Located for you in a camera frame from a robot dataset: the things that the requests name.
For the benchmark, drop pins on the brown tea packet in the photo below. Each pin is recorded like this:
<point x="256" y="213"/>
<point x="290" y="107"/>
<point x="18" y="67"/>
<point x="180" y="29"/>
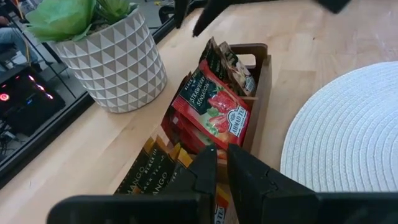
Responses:
<point x="239" y="73"/>
<point x="211" y="59"/>

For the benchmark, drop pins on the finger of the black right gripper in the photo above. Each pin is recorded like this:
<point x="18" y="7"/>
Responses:
<point x="210" y="15"/>
<point x="181" y="12"/>

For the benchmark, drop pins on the black mesh computer case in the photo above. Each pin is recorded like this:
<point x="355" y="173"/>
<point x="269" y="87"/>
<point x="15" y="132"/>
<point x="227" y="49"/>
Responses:
<point x="28" y="99"/>

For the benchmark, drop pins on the brown wooden tea box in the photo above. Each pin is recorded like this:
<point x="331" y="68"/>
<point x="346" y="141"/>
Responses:
<point x="261" y="102"/>

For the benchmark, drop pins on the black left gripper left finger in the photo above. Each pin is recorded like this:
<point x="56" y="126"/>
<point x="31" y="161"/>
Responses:
<point x="205" y="174"/>

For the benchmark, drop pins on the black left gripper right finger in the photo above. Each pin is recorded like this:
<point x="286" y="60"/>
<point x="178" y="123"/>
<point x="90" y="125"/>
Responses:
<point x="255" y="186"/>

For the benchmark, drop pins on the green succulent plant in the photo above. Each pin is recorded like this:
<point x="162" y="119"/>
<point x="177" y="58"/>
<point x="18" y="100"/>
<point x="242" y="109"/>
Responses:
<point x="62" y="18"/>

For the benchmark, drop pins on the person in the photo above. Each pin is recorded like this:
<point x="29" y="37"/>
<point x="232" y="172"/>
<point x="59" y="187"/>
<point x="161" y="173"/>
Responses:
<point x="12" y="37"/>

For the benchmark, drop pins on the white round woven placemat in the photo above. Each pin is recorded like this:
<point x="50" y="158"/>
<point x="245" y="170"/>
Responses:
<point x="342" y="130"/>

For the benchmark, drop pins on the white triangle-patterned plant pot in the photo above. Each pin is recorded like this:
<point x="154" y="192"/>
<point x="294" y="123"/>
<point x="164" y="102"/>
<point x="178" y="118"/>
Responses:
<point x="118" y="68"/>

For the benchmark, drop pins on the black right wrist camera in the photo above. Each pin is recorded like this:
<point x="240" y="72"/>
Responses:
<point x="334" y="5"/>

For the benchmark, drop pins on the red tea packet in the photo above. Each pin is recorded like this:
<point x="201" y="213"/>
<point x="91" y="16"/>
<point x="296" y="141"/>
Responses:
<point x="168" y="127"/>
<point x="186" y="130"/>
<point x="214" y="109"/>

